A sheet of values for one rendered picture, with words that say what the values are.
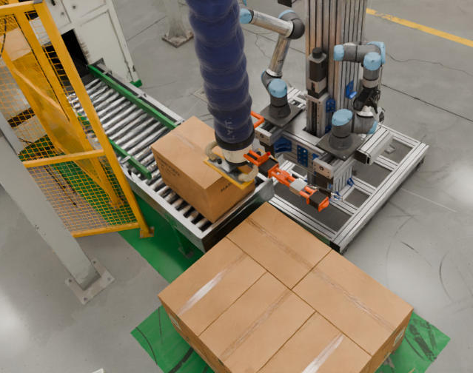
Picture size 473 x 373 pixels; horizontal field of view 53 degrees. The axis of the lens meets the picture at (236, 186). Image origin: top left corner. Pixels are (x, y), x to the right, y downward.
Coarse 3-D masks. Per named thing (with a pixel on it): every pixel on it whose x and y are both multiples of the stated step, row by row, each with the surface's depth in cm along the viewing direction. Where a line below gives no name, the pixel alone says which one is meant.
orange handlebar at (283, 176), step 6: (252, 114) 291; (258, 120) 286; (246, 156) 268; (258, 156) 267; (252, 162) 266; (258, 162) 264; (276, 168) 260; (270, 174) 259; (276, 174) 257; (282, 174) 256; (288, 174) 255; (282, 180) 253; (294, 180) 253; (306, 186) 249; (300, 192) 247; (324, 204) 240
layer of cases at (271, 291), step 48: (240, 240) 321; (288, 240) 317; (192, 288) 302; (240, 288) 298; (288, 288) 296; (336, 288) 290; (384, 288) 286; (192, 336) 295; (240, 336) 278; (288, 336) 275; (336, 336) 271; (384, 336) 268
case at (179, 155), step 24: (192, 120) 344; (168, 144) 331; (192, 144) 328; (168, 168) 332; (192, 168) 313; (240, 168) 315; (192, 192) 324; (216, 192) 311; (240, 192) 331; (216, 216) 326
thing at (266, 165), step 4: (268, 156) 264; (264, 160) 262; (268, 160) 263; (272, 160) 263; (260, 164) 261; (264, 164) 262; (268, 164) 261; (272, 164) 261; (276, 164) 259; (260, 168) 259; (264, 168) 260; (268, 168) 260; (272, 168) 258; (260, 172) 263; (264, 172) 259; (268, 172) 257; (264, 176) 261; (268, 176) 260
